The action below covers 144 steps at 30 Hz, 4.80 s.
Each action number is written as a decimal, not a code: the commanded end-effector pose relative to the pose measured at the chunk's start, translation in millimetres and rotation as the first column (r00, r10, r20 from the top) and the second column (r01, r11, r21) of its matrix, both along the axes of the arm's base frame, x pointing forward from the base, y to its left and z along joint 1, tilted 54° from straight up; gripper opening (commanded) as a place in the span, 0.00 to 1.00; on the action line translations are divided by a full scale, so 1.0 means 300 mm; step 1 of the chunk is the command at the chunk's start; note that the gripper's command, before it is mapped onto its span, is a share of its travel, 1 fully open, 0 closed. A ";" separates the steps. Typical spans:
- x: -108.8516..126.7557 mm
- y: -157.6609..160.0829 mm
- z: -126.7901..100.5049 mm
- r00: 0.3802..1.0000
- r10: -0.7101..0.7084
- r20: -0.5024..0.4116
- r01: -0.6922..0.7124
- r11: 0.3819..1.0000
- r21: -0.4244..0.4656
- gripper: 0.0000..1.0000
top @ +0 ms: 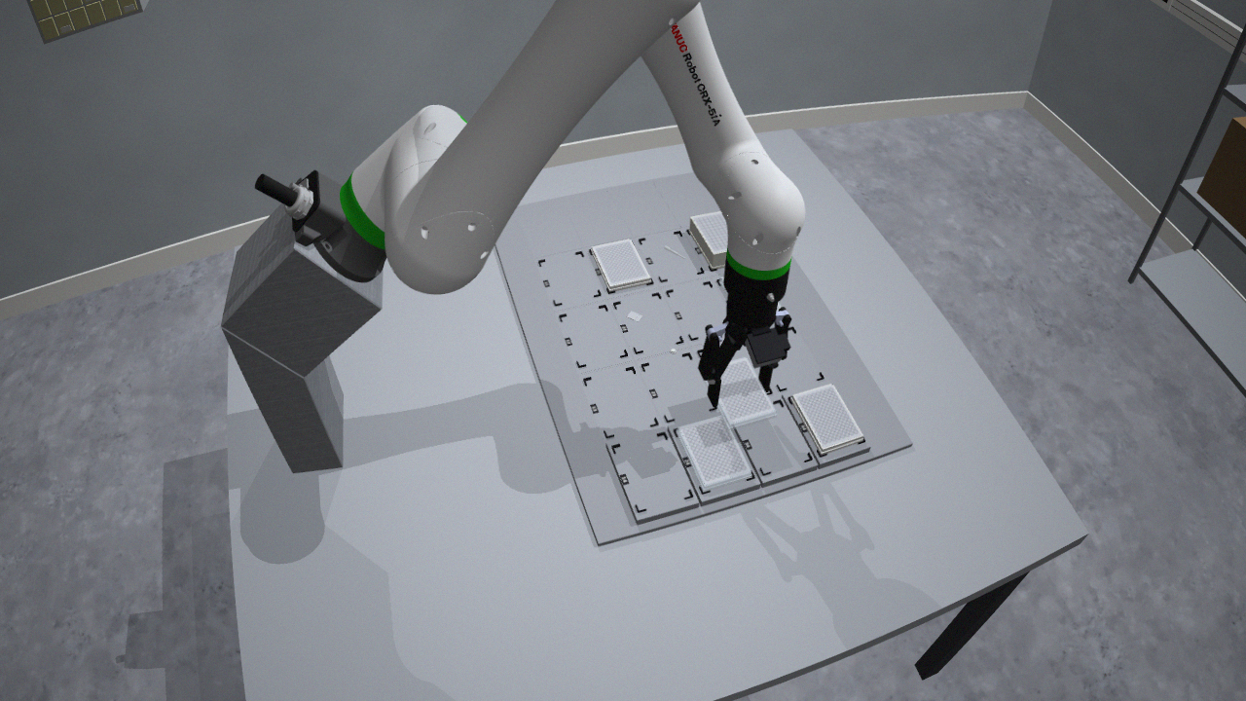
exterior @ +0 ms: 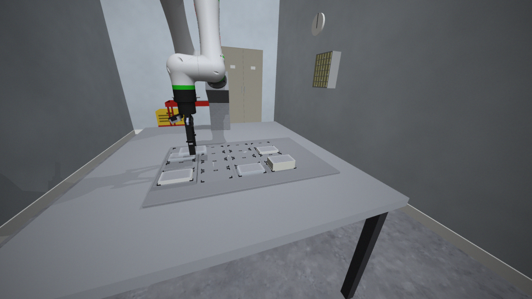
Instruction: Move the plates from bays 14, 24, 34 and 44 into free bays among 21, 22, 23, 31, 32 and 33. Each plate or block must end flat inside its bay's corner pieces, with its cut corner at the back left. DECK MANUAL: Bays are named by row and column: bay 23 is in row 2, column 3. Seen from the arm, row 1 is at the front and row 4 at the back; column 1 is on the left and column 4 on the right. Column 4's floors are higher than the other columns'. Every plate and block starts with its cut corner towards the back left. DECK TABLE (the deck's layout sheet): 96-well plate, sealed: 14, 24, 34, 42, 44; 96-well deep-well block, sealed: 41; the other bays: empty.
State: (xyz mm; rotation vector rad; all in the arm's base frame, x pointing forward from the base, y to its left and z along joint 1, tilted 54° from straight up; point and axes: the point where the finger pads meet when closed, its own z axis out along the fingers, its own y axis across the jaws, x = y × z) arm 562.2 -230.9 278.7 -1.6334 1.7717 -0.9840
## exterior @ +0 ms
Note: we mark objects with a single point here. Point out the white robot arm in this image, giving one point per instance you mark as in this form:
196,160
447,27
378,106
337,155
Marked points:
188,65

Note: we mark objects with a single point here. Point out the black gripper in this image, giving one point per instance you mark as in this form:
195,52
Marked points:
187,109

